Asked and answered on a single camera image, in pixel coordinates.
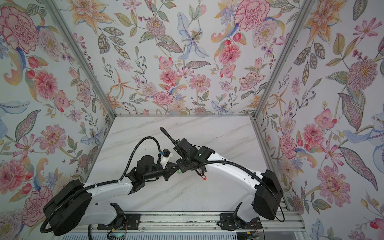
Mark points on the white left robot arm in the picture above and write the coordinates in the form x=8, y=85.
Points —
x=80, y=204

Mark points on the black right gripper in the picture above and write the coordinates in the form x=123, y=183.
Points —
x=182, y=168

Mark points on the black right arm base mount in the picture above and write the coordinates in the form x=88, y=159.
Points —
x=240, y=222

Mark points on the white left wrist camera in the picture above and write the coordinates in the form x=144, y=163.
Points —
x=165, y=157

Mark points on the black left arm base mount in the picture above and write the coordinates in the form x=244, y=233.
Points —
x=126, y=222

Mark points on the aluminium corner frame post left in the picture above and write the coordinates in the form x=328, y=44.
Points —
x=70, y=39

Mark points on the aluminium corner frame post right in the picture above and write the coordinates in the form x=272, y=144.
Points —
x=302, y=15

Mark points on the aluminium corner frame post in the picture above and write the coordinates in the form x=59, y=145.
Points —
x=302, y=15
x=70, y=39

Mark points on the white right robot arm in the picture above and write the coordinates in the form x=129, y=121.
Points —
x=263, y=187

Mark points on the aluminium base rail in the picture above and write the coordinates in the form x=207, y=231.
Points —
x=206, y=222

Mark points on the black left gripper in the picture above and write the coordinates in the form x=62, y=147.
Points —
x=167, y=169

